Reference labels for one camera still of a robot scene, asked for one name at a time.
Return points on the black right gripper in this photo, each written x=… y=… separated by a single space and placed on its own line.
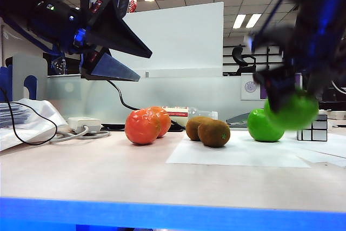
x=281 y=75

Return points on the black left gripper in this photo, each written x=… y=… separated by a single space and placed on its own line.
x=92 y=6

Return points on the green toy apple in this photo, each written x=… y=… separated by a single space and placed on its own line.
x=294 y=112
x=262 y=128

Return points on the orange toy fruit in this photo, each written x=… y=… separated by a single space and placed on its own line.
x=142 y=128
x=165 y=121

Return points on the brown kiwi with green star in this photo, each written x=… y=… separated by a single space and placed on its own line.
x=213 y=133

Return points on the silver mirror puzzle cube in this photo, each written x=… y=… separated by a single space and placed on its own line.
x=313 y=133

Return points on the purple and white name plate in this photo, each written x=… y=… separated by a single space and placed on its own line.
x=250 y=87

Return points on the red hanging ornament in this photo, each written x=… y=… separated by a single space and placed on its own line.
x=133 y=5

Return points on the blue pennant flag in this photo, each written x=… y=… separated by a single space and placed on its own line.
x=59 y=66

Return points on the frosted glass desk partition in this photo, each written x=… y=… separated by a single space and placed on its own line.
x=162 y=93

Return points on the white monitor back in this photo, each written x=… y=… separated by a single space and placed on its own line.
x=175 y=39

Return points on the white paper sheet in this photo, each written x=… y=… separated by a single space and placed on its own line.
x=243 y=155
x=335 y=147

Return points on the white power adapter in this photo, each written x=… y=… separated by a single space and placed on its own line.
x=81 y=122

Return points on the grey metal bookend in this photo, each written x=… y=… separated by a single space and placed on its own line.
x=32 y=66

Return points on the clear bottle with red label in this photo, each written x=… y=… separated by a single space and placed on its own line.
x=178 y=112

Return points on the white plastic bag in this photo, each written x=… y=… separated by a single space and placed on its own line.
x=46 y=112

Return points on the brown toy kiwi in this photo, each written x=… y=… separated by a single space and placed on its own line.
x=193 y=128

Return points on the blue file holder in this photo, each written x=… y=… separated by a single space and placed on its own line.
x=5 y=85

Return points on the stack of papers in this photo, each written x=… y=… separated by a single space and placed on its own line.
x=10 y=114

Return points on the blue table edge strip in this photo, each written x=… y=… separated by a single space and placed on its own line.
x=162 y=214

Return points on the black wall shelf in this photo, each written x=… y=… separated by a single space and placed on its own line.
x=267 y=63

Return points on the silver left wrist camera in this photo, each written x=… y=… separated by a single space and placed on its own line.
x=124 y=3

